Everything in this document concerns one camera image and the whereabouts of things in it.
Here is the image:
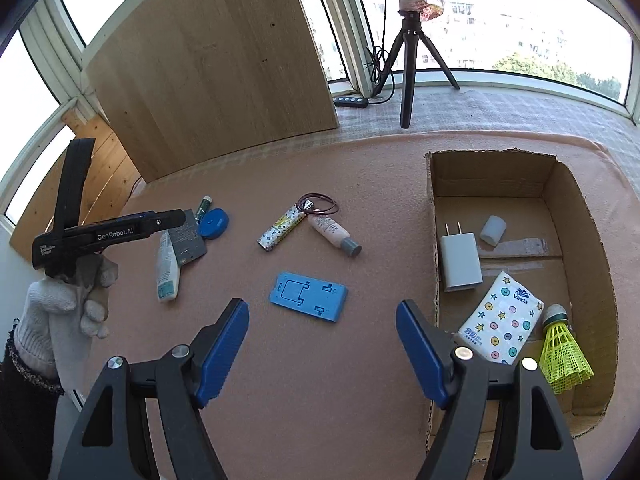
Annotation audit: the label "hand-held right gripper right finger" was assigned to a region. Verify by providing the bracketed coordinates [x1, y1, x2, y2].
[396, 300, 586, 480]

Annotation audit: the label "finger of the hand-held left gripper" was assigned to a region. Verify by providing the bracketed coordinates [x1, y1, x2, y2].
[132, 208, 187, 236]

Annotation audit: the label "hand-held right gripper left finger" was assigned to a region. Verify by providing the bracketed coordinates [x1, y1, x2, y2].
[57, 298, 250, 480]

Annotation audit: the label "dark grey box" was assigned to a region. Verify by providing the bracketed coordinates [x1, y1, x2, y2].
[165, 209, 208, 266]

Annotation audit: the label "white lotion bottle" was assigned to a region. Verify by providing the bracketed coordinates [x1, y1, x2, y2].
[155, 230, 182, 303]

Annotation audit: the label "star print tissue packet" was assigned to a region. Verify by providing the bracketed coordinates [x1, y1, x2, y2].
[457, 270, 545, 366]

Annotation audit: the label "white charger plug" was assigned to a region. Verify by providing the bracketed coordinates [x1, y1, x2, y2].
[440, 221, 484, 293]

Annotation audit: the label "blue phone stand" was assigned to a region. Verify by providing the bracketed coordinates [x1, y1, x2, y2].
[269, 271, 348, 326]

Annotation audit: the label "patterned lighter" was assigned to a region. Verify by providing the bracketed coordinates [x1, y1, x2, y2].
[257, 199, 317, 252]

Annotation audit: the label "yellow plastic shuttlecock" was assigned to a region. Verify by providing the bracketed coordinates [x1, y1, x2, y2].
[539, 304, 595, 395]

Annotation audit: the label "small white cap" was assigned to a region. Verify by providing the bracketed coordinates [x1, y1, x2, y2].
[480, 215, 507, 247]

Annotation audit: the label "brown hair ties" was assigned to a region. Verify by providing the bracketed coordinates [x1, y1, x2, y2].
[296, 191, 339, 217]

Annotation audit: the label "cardboard box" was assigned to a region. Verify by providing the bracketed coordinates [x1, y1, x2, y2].
[424, 147, 621, 463]

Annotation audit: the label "person's left forearm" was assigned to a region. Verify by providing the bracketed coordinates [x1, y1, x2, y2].
[0, 320, 66, 480]

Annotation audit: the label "person's left hand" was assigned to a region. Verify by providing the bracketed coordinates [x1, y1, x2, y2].
[14, 252, 121, 377]

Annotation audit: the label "blue round tape measure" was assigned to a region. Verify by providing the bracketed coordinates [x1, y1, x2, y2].
[197, 207, 231, 238]

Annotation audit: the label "pine wood panel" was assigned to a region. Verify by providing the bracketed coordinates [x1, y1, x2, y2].
[9, 110, 143, 263]

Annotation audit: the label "pink bottle with grey cap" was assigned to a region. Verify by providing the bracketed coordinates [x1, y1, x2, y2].
[306, 214, 362, 258]

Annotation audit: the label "large light wooden board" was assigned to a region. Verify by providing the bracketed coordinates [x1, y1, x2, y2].
[82, 0, 340, 183]

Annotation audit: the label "white checked mat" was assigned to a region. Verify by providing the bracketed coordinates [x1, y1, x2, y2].
[335, 82, 640, 153]

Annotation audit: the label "black tripod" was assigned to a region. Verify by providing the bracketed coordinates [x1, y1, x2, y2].
[372, 10, 461, 130]

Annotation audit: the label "red patterned wrapper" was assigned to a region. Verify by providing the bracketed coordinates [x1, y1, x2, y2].
[397, 0, 446, 23]

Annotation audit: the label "black ring light cable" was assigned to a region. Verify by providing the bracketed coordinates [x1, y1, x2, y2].
[352, 0, 396, 103]

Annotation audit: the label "white window frame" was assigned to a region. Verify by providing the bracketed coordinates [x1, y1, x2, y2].
[0, 0, 640, 221]

